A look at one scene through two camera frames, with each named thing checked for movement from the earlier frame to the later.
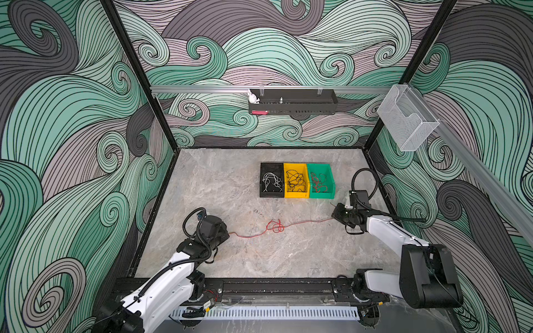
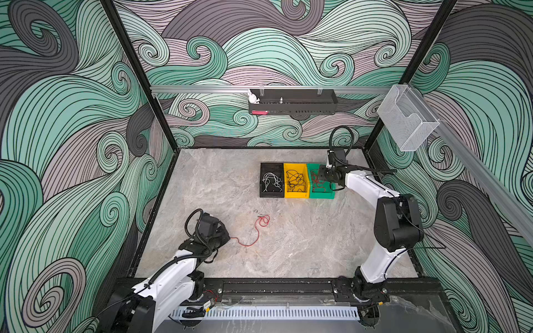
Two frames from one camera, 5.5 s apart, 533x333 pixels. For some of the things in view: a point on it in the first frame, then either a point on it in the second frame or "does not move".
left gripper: [223, 235] does not move
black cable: [295, 182] does not move
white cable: [266, 179] does not move
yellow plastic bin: [296, 181] does not move
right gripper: [336, 214] → [323, 168]
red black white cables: [276, 227] → [258, 234]
